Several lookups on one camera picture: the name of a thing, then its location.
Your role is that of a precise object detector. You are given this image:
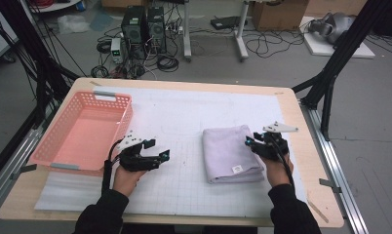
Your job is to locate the black frame stand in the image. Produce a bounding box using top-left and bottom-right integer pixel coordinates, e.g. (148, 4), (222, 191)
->
(0, 0), (81, 125)
(291, 0), (392, 141)

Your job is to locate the aluminium rail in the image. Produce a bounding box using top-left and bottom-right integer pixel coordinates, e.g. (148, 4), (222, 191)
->
(299, 100), (369, 234)
(0, 126), (46, 213)

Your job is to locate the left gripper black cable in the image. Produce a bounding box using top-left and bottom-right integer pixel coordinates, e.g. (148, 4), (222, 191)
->
(100, 138), (124, 196)

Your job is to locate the grey headset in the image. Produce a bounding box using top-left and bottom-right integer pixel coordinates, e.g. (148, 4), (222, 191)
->
(307, 12), (356, 45)

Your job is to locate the clear plastic bag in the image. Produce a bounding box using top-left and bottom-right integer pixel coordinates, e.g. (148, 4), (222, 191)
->
(57, 14), (91, 35)

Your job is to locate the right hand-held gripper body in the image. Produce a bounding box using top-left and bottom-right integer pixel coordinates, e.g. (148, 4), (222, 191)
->
(252, 121), (299, 162)

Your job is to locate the white grid mat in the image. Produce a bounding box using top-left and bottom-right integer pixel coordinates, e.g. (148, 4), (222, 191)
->
(34, 86), (307, 218)

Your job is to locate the person's left hand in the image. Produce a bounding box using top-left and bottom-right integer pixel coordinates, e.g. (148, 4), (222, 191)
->
(111, 165), (148, 198)

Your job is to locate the person's right hand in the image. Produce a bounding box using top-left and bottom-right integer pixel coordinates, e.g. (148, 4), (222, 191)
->
(260, 154), (294, 188)

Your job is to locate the grey metal bracket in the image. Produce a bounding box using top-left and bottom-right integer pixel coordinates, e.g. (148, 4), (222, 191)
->
(319, 177), (343, 194)
(10, 164), (38, 180)

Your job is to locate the white table leg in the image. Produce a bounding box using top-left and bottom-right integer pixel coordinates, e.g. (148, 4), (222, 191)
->
(182, 0), (192, 62)
(234, 0), (251, 62)

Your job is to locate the black flat device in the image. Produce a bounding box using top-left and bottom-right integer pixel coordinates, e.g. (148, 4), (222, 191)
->
(210, 16), (249, 31)

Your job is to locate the coiled black cable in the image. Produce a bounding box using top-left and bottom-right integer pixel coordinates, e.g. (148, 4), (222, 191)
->
(90, 64), (110, 79)
(156, 55), (179, 73)

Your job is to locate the cardboard box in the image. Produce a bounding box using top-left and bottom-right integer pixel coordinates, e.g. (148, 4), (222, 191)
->
(304, 0), (369, 18)
(251, 0), (310, 32)

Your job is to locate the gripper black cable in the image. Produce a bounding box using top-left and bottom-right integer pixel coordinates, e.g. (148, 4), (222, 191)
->
(100, 138), (124, 196)
(271, 133), (295, 193)

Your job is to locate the lilac printed towel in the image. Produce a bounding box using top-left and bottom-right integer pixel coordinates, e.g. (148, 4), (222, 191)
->
(202, 125), (266, 184)

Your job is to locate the white floor board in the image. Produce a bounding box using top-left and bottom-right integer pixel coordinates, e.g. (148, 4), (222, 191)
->
(299, 16), (376, 59)

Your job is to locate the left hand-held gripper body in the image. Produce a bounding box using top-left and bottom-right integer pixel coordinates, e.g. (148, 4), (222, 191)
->
(117, 131), (162, 173)

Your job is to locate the black computer tower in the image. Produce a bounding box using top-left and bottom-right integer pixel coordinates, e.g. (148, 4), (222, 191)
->
(121, 5), (149, 60)
(147, 7), (168, 55)

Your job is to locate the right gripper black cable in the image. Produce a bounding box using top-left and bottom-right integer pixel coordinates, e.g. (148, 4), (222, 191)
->
(271, 133), (295, 193)

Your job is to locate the pink plastic basket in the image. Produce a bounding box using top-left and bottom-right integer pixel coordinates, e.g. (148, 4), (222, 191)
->
(27, 91), (135, 173)

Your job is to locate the white power supply unit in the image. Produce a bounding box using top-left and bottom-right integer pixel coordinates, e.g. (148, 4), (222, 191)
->
(110, 37), (125, 64)

